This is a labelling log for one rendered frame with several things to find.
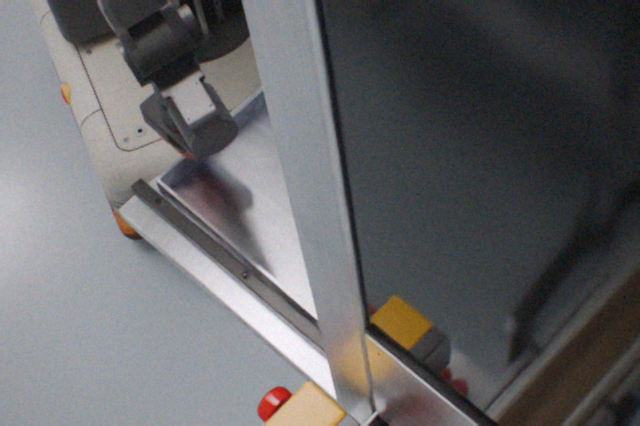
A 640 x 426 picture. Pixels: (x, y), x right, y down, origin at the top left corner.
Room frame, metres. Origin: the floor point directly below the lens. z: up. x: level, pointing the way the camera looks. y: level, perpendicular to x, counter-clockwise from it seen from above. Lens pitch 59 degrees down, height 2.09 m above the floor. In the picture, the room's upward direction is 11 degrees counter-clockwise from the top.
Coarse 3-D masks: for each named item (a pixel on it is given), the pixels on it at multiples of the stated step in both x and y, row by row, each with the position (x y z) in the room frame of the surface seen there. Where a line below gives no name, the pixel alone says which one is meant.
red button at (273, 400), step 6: (270, 390) 0.46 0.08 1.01; (276, 390) 0.46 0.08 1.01; (282, 390) 0.46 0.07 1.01; (264, 396) 0.46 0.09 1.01; (270, 396) 0.46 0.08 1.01; (276, 396) 0.46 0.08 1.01; (282, 396) 0.45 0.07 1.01; (288, 396) 0.46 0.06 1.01; (264, 402) 0.45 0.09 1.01; (270, 402) 0.45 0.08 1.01; (276, 402) 0.45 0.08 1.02; (282, 402) 0.45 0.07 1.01; (258, 408) 0.45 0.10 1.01; (264, 408) 0.45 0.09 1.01; (270, 408) 0.44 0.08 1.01; (276, 408) 0.44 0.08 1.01; (258, 414) 0.45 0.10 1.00; (264, 414) 0.44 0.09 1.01; (270, 414) 0.44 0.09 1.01; (264, 420) 0.44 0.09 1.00
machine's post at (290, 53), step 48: (288, 0) 0.43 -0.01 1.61; (288, 48) 0.44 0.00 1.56; (288, 96) 0.44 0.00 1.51; (288, 144) 0.45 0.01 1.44; (336, 144) 0.42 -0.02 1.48; (288, 192) 0.46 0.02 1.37; (336, 192) 0.42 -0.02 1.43; (336, 240) 0.43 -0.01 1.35; (336, 288) 0.43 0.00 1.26; (336, 336) 0.45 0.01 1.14; (336, 384) 0.46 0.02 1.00
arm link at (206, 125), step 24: (192, 24) 0.82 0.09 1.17; (120, 48) 0.81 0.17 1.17; (168, 72) 0.80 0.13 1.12; (192, 72) 0.79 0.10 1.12; (168, 96) 0.77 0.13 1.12; (192, 96) 0.76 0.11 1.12; (216, 96) 0.78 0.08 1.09; (192, 120) 0.74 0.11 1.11; (216, 120) 0.74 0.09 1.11; (192, 144) 0.73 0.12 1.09; (216, 144) 0.74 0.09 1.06
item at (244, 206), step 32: (256, 96) 0.90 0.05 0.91; (256, 128) 0.88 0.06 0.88; (192, 160) 0.84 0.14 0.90; (224, 160) 0.84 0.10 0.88; (256, 160) 0.83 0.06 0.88; (160, 192) 0.81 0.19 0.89; (192, 192) 0.80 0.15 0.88; (224, 192) 0.79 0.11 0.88; (256, 192) 0.78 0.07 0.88; (224, 224) 0.75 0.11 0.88; (256, 224) 0.74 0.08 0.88; (288, 224) 0.73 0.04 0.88; (256, 256) 0.69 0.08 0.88; (288, 256) 0.68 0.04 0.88; (288, 288) 0.64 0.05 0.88
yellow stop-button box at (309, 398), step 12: (312, 384) 0.45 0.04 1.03; (300, 396) 0.44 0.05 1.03; (312, 396) 0.44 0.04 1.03; (324, 396) 0.44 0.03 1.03; (288, 408) 0.43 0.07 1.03; (300, 408) 0.43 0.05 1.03; (312, 408) 0.43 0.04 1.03; (324, 408) 0.43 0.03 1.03; (336, 408) 0.42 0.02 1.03; (276, 420) 0.42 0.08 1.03; (288, 420) 0.42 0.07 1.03; (300, 420) 0.42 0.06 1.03; (312, 420) 0.42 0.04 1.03; (324, 420) 0.41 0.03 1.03; (336, 420) 0.41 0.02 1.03; (348, 420) 0.41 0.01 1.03
